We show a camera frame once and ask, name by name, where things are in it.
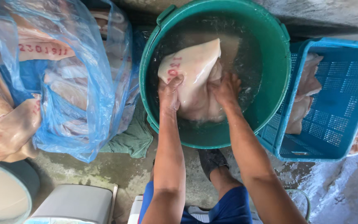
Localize grey plastic stool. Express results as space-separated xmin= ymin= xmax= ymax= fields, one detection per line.
xmin=24 ymin=184 xmax=119 ymax=224

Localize person's leg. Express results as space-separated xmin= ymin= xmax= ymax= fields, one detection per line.
xmin=209 ymin=166 xmax=243 ymax=197

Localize green plastic tub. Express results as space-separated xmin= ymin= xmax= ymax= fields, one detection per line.
xmin=139 ymin=0 xmax=292 ymax=149

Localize person's blue shorts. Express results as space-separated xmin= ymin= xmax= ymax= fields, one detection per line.
xmin=138 ymin=180 xmax=253 ymax=224

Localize pile of raw pork skins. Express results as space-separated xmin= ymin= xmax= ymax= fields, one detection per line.
xmin=0 ymin=9 xmax=136 ymax=137

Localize raw pork skin piece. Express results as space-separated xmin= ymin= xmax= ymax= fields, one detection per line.
xmin=294 ymin=52 xmax=324 ymax=103
xmin=285 ymin=96 xmax=314 ymax=135

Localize pale green hose loop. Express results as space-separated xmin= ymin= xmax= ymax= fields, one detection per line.
xmin=285 ymin=188 xmax=311 ymax=223

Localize large folded pork skin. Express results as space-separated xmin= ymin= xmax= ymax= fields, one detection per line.
xmin=0 ymin=97 xmax=42 ymax=163

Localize blue plastic crate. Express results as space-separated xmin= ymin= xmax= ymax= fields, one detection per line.
xmin=256 ymin=37 xmax=358 ymax=162

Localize pale pork skin with red stamp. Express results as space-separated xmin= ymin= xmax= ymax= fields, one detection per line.
xmin=157 ymin=38 xmax=240 ymax=123

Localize person's black shoe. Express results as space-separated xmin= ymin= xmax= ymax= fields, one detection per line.
xmin=197 ymin=148 xmax=230 ymax=181

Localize person's left hand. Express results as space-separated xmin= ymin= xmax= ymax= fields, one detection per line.
xmin=158 ymin=74 xmax=185 ymax=113

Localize blue plastic bag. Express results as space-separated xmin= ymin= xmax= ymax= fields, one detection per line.
xmin=0 ymin=0 xmax=143 ymax=164

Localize person's right hand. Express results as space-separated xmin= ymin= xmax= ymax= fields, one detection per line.
xmin=208 ymin=72 xmax=242 ymax=108

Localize green cloth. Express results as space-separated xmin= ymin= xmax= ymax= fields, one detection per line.
xmin=99 ymin=101 xmax=154 ymax=159

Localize round basin with white inside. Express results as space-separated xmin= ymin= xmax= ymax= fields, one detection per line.
xmin=0 ymin=155 xmax=40 ymax=224

